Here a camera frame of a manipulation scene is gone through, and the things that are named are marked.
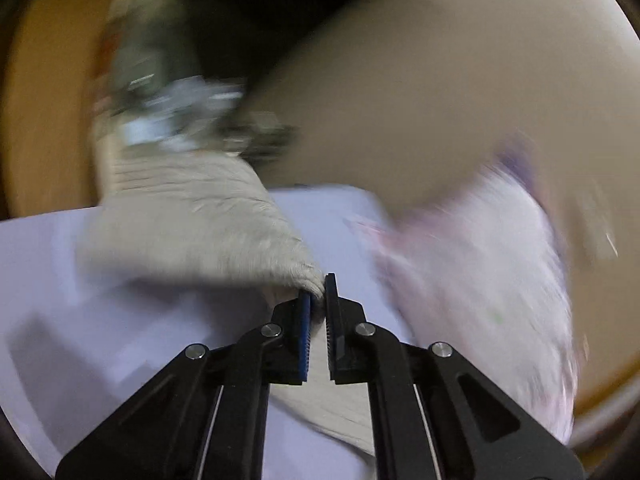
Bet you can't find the pink floral pillow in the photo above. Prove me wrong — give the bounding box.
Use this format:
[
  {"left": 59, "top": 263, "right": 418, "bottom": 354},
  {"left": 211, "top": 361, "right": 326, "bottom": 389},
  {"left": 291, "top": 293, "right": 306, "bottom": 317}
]
[{"left": 354, "top": 140, "right": 578, "bottom": 443}]

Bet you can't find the beige knitted sweater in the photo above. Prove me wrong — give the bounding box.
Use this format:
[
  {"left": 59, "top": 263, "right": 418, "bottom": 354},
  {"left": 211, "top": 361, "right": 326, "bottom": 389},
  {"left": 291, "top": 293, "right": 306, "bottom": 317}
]
[{"left": 77, "top": 154, "right": 377, "bottom": 456}]

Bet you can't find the lavender bed sheet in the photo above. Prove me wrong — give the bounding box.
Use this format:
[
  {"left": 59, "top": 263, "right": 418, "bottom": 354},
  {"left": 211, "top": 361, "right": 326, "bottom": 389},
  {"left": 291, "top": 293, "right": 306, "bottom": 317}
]
[{"left": 1, "top": 185, "right": 410, "bottom": 474}]

